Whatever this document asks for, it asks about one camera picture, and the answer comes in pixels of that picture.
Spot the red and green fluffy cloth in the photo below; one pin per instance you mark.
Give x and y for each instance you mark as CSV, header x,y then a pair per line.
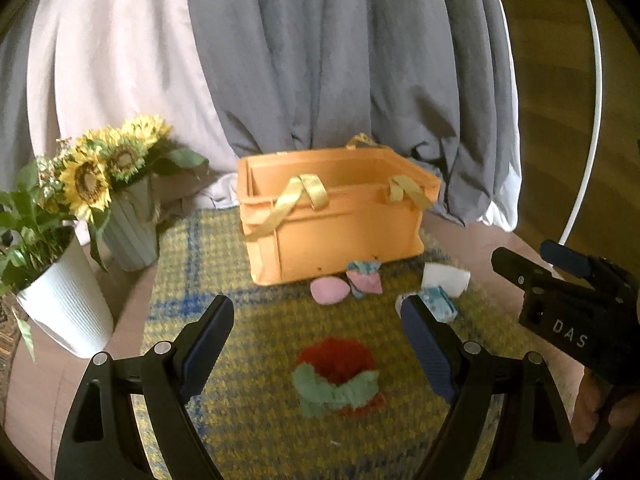
x,y
320,390

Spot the person's right hand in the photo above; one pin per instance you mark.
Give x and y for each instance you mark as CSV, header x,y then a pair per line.
x,y
587,400

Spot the sunflower bouquet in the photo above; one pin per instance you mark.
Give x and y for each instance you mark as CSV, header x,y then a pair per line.
x,y
90,180

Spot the pale folded towel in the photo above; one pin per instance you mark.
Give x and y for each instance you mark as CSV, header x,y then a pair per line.
x,y
445,277

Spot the pink and teal printed cloth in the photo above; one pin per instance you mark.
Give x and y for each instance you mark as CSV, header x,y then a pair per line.
x,y
367,282

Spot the pink sock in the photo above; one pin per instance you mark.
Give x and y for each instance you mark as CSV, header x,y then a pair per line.
x,y
330,291

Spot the green ribbed vase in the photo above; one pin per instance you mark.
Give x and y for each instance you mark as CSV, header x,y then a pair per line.
x,y
132,230

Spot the white hoop tube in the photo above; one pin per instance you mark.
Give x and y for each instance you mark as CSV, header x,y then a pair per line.
x,y
596,110

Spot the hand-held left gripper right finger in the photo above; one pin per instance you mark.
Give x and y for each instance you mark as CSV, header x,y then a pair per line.
x,y
430,350

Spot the yellow and blue plaid mat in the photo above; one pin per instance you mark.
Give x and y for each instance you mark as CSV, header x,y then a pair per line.
x,y
260,310

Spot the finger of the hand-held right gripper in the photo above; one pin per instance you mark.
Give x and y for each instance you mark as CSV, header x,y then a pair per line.
x,y
520,270
565,257

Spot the grey curtain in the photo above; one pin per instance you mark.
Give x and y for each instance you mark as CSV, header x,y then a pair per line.
x,y
325,60
12,110

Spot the blue patterned folded cloth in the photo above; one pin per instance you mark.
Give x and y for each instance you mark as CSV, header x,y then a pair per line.
x,y
442,307

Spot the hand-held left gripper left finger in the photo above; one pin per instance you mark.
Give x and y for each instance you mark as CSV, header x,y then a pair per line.
x,y
200,355

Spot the white curtain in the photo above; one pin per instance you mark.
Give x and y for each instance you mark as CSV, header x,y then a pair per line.
x,y
125,60

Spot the green leafy plant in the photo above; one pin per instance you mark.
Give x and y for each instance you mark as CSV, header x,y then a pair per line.
x,y
20,245

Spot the white ribbed flower pot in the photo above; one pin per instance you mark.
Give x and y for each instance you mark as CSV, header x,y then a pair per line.
x,y
65,300

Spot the orange storage box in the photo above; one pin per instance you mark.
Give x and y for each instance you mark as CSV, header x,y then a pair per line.
x,y
340,240

